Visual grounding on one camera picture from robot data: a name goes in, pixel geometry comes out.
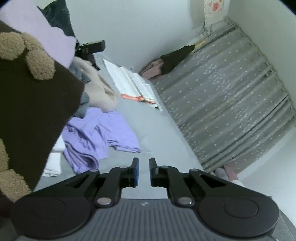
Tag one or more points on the beige garment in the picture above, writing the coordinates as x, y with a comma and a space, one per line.
100, 93

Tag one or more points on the pink hanging garment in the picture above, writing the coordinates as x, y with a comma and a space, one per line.
153, 69

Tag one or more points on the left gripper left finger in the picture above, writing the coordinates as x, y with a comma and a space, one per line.
112, 183

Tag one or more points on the dark hanging garment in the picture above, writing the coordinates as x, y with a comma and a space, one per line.
172, 59

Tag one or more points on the grey star curtain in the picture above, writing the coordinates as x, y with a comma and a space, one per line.
228, 101

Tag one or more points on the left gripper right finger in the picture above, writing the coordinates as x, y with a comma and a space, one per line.
171, 179

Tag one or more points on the lilac garment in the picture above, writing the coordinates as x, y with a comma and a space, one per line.
87, 139

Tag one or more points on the brown fleece sleeve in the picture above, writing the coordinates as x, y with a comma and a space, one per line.
38, 97

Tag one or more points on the white folded cloth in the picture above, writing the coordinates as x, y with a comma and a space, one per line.
53, 165

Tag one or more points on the open book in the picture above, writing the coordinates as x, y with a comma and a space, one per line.
131, 85

